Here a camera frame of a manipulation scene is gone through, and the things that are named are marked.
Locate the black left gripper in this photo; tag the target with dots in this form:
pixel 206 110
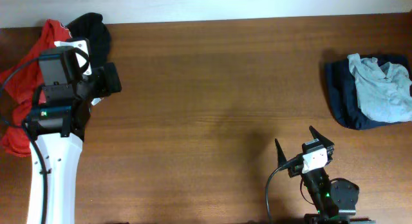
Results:
pixel 105 87

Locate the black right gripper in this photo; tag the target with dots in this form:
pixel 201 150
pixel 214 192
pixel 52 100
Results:
pixel 326 143

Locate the light grey-blue t-shirt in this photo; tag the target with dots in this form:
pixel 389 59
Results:
pixel 383 92

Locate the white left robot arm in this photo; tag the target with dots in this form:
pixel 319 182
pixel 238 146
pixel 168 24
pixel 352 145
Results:
pixel 55 127

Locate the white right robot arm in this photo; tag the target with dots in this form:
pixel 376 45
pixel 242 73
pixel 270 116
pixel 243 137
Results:
pixel 334 199

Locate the black garment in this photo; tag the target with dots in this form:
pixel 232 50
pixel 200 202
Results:
pixel 90 26

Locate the folded dark navy garment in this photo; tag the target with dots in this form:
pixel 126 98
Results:
pixel 342 92

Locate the red printed t-shirt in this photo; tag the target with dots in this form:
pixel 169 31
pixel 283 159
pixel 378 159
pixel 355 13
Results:
pixel 22 86

